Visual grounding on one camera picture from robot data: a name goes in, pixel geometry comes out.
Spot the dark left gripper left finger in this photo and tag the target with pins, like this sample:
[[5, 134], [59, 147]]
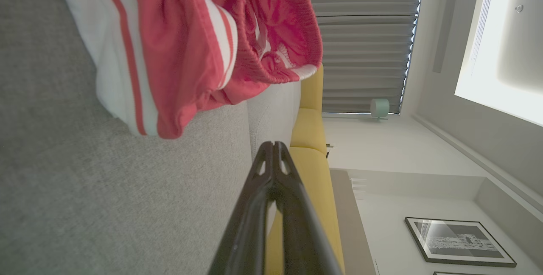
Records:
[[248, 220]]

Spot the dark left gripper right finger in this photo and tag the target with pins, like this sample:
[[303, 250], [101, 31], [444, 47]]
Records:
[[301, 232]]

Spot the red white basketball jersey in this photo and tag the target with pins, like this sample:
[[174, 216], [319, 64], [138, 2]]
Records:
[[178, 46]]

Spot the yellow sofa back cushion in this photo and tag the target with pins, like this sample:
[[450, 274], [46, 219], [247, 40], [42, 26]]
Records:
[[312, 92], [309, 130], [320, 190]]

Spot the small grey sofa seat cushion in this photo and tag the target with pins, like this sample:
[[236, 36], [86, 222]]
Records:
[[271, 113]]

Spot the mint green lamp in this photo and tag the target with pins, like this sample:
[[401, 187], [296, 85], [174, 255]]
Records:
[[379, 107]]

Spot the black framed picture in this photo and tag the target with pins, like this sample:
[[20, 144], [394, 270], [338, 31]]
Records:
[[460, 241]]

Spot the grey pleated curtain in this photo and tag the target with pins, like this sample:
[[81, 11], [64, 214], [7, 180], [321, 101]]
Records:
[[360, 33]]

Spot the brown wooden wall ledge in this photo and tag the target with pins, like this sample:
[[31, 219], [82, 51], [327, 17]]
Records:
[[350, 224]]

